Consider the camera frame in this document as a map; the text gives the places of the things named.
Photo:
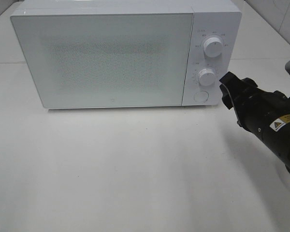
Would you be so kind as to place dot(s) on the upper white power knob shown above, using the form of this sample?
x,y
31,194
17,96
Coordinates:
x,y
212,46

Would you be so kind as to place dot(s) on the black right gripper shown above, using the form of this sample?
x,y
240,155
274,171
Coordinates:
x,y
255,109

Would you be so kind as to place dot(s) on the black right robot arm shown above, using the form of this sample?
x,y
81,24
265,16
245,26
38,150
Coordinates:
x,y
277,138

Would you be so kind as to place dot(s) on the round white door button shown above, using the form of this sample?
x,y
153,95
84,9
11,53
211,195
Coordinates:
x,y
201,96

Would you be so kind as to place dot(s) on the white microwave oven body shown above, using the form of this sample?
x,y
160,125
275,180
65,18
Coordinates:
x,y
210,17

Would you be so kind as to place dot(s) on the lower white timer knob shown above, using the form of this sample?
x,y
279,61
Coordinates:
x,y
207,77

